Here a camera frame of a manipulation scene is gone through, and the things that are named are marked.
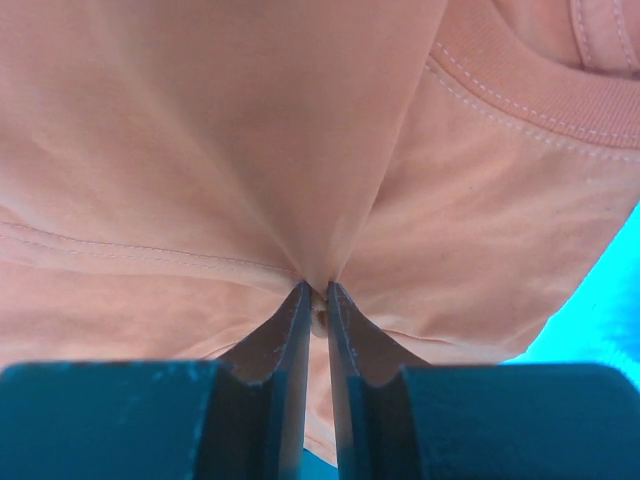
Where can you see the teal blue t shirt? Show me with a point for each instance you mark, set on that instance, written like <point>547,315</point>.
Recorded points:
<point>600,310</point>

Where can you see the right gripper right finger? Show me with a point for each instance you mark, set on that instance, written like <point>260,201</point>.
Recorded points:
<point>399,417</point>

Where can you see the pink t shirt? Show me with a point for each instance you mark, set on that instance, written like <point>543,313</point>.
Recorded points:
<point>171,169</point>

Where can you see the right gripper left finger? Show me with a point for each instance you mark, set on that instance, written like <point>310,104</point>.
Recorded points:
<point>239,416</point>

